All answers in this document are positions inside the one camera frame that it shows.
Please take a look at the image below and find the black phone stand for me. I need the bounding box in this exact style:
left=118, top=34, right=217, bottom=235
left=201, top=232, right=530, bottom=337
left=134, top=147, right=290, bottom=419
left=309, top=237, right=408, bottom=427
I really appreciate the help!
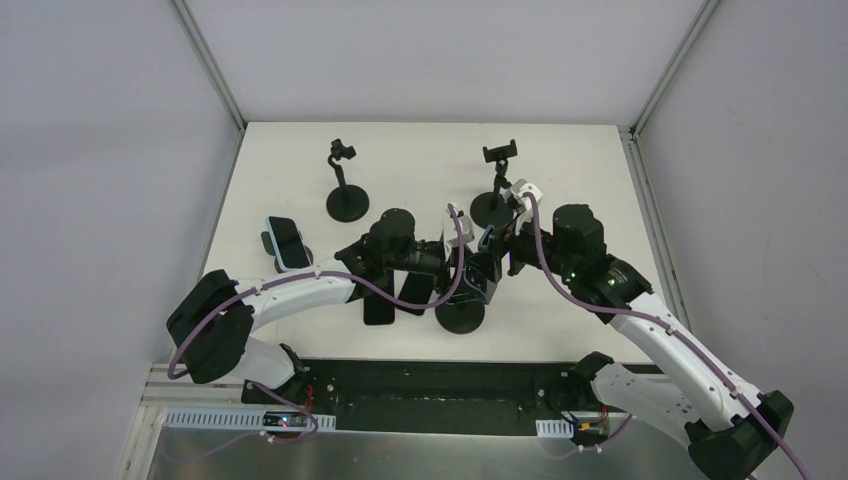
left=325, top=139, right=370, bottom=223
left=470, top=139, right=518, bottom=229
left=435, top=295, right=486, bottom=335

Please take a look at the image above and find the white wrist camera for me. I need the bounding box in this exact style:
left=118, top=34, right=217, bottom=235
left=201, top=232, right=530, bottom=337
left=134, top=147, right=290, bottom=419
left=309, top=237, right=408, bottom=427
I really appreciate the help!
left=501, top=179, right=544, bottom=216
left=441, top=203, right=475, bottom=257

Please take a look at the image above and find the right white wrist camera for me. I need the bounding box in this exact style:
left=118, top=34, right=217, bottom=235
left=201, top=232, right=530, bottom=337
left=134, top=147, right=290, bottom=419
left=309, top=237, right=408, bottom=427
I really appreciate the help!
left=501, top=179, right=544, bottom=216

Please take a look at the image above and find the right white cable duct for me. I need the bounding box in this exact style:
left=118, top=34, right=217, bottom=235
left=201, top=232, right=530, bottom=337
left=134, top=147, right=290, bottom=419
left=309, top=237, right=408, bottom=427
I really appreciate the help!
left=535, top=419, right=575, bottom=439

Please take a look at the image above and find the round wooden phone stand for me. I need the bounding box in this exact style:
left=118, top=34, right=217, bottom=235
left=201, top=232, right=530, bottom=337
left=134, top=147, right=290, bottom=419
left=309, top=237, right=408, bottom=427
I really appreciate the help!
left=260, top=231, right=314, bottom=273

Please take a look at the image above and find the black phone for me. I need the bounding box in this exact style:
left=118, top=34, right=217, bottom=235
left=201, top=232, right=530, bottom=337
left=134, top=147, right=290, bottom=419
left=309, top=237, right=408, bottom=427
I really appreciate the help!
left=363, top=293, right=396, bottom=327

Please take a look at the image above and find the blue-cased phone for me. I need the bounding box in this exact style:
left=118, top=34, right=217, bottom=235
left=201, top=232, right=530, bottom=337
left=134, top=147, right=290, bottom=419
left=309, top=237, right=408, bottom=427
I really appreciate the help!
left=477, top=224, right=496, bottom=252

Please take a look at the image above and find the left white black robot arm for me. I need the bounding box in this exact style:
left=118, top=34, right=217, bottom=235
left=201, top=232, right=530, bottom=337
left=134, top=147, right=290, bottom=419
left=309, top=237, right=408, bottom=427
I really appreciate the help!
left=166, top=205, right=474, bottom=405

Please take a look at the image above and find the light blue phone on wooden stand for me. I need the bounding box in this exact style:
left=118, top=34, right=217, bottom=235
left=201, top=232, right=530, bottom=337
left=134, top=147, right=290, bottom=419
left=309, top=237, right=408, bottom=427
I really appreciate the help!
left=266, top=216, right=303, bottom=254

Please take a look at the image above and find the left white cable duct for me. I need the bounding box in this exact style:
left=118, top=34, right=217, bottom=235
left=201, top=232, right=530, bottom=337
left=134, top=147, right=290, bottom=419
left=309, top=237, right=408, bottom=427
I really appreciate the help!
left=163, top=407, right=336, bottom=432

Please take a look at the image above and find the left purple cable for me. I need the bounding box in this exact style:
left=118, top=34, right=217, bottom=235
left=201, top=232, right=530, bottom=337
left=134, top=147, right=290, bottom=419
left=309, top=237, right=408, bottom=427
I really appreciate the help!
left=166, top=203, right=466, bottom=444

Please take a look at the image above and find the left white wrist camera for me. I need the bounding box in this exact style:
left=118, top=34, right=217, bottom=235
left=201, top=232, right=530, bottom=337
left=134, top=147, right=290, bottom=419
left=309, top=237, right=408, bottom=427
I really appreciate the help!
left=441, top=203, right=475, bottom=257

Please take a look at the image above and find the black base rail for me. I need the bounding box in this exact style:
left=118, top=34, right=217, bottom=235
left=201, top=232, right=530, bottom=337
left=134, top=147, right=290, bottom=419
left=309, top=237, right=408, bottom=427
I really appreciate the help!
left=277, top=352, right=613, bottom=437

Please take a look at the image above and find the white cable duct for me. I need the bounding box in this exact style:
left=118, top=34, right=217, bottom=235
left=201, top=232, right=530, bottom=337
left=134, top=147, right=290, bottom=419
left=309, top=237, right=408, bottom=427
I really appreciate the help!
left=163, top=407, right=336, bottom=432
left=535, top=419, right=575, bottom=439

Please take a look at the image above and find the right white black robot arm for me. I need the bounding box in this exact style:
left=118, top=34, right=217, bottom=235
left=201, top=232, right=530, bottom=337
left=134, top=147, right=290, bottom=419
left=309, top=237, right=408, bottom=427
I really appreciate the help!
left=476, top=194, right=794, bottom=479

